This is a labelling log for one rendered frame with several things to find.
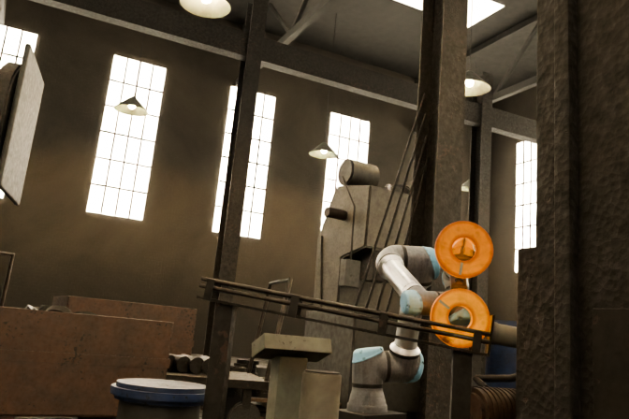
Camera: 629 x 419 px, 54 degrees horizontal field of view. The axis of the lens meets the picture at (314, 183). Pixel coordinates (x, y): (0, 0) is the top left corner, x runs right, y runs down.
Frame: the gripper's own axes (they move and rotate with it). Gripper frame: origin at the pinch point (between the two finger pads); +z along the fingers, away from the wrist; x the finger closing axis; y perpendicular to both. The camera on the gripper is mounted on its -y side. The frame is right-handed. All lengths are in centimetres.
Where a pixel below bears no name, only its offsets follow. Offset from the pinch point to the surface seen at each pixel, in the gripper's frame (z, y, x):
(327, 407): -30, -43, -35
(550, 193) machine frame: 29.8, 0.8, 16.7
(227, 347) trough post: -7, -34, -62
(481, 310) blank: -4.3, -17.2, 5.5
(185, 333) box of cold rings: -327, 47, -192
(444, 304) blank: -3.0, -17.1, -4.4
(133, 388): -26, -45, -94
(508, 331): -4.2, -22.3, 12.4
